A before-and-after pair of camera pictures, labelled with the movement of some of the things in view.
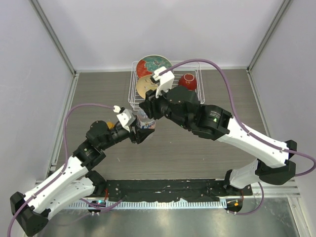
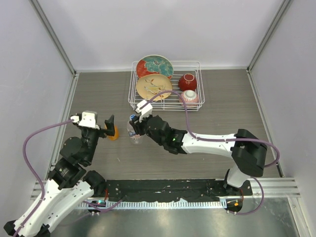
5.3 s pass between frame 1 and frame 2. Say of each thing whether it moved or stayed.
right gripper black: moved
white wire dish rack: stayed
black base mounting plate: stayed
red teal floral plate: stayed
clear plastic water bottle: moved
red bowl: stayed
